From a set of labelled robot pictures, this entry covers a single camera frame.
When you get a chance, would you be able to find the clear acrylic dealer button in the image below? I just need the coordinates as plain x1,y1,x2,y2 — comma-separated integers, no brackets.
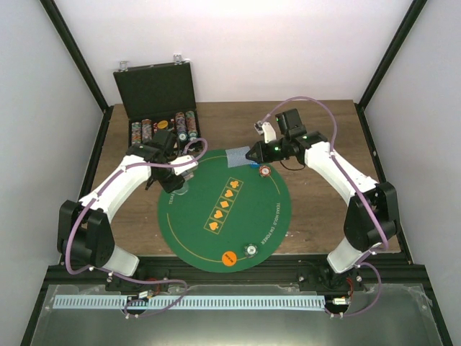
174,184,189,195

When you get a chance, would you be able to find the blue patterned card deck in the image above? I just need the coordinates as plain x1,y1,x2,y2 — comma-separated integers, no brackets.
225,146,252,168

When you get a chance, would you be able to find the orange small blind button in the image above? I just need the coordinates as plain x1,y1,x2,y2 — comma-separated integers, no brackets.
221,251,238,267

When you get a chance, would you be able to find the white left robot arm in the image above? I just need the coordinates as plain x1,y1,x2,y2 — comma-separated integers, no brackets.
57,130,207,291

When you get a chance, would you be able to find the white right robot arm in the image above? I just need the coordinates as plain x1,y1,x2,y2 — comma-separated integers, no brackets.
246,109,400,290

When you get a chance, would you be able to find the orange big blind button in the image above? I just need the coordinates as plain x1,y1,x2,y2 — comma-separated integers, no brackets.
157,120,169,129

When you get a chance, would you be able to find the purple green chip row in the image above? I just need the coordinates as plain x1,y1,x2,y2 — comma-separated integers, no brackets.
175,112,188,141

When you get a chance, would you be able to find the brown green chip row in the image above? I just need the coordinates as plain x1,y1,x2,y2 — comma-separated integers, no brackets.
185,110,198,141

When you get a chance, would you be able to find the orange blue chip row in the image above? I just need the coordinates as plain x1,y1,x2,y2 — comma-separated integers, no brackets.
141,119,152,143

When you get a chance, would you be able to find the leftmost multicolour chip row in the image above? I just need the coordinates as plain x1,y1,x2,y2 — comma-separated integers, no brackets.
130,122,142,145

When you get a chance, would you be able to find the round green poker mat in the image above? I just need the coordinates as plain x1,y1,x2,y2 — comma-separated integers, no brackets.
158,150,292,272

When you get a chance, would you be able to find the black poker set case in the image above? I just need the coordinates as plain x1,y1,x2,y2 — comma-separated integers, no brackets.
113,60,201,148

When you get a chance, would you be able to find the light blue slotted ruler strip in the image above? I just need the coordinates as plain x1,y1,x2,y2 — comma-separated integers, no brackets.
53,295,326,311

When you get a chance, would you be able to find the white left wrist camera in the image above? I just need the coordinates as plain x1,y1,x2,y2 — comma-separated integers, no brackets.
169,155,198,176

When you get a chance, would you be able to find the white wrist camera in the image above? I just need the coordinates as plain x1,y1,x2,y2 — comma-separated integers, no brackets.
169,155,198,176
254,120,277,144

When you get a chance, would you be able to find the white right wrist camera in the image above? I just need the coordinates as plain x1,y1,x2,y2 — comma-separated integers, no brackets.
254,120,277,144

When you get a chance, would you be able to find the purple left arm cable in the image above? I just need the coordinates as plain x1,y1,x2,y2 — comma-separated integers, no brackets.
64,138,209,319

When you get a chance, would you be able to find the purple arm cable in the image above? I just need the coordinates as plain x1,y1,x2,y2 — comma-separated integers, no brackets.
64,138,209,319
257,96,390,318

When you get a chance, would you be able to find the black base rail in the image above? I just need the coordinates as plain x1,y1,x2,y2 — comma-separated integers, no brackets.
42,253,430,294

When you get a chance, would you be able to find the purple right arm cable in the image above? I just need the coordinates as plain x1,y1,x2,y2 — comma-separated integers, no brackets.
257,96,390,318

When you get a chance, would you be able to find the black enclosure frame post left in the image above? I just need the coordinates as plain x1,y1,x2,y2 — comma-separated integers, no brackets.
40,0,109,112

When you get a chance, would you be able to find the black enclosure frame post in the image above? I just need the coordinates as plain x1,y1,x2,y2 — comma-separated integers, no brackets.
357,0,427,110
40,0,109,112

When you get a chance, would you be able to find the black enclosure frame post right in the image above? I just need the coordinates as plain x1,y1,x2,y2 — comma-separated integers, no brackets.
357,0,427,110

